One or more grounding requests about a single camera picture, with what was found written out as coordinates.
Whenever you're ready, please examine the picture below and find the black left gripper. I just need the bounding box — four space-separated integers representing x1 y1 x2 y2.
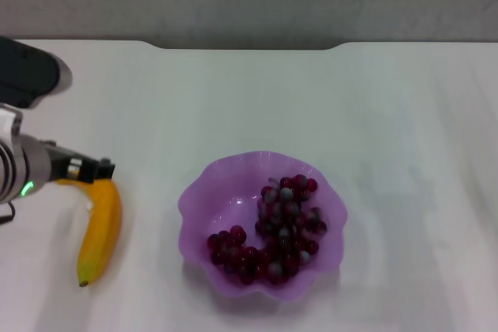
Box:
41 139 117 186

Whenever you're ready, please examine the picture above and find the dark red grape bunch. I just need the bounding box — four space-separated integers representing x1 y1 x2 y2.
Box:
207 173 328 286

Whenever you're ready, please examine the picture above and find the purple wavy plastic bowl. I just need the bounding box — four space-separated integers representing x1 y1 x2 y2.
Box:
177 150 349 302

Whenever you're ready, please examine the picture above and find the yellow banana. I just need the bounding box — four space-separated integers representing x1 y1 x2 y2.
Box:
54 177 124 288

